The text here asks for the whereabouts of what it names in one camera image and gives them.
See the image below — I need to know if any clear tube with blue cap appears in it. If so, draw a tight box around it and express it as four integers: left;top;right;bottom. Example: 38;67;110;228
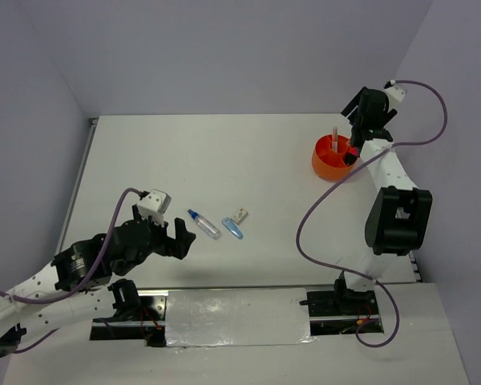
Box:
188;209;221;240

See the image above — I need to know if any orange slim highlighter pen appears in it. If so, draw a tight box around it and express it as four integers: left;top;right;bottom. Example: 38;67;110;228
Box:
331;126;338;152

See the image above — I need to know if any pink and black highlighter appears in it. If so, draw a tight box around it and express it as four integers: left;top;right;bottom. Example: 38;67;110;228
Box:
343;147;359;167

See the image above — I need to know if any white staples box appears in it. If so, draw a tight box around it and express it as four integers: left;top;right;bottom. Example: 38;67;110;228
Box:
230;208;249;225

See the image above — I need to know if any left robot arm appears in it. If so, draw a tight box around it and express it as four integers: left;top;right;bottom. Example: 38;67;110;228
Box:
0;209;196;359

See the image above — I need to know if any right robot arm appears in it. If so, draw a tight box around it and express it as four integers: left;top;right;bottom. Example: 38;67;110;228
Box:
332;85;432;314

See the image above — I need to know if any orange round organizer container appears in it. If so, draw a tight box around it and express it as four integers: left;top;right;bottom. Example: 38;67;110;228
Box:
311;134;354;182

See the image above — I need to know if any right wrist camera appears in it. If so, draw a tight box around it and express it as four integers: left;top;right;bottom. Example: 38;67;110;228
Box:
383;80;406;111

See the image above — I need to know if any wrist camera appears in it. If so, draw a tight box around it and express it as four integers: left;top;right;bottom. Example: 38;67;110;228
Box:
136;189;172;226
383;80;406;111

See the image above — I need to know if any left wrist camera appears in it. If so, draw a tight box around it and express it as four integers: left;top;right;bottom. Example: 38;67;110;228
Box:
136;189;172;226

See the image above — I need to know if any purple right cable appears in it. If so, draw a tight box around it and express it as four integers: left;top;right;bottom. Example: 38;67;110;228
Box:
296;79;449;348

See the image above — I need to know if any purple cable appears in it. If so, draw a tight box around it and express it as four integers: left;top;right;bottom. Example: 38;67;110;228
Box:
296;79;449;348
0;187;148;354

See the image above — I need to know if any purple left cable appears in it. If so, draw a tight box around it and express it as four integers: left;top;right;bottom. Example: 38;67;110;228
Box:
0;187;148;354

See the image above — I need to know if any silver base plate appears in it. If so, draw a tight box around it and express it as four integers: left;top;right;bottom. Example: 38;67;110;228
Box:
90;285;386;348

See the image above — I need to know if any aluminium table edge rail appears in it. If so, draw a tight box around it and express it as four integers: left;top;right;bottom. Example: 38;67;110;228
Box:
55;116;99;255

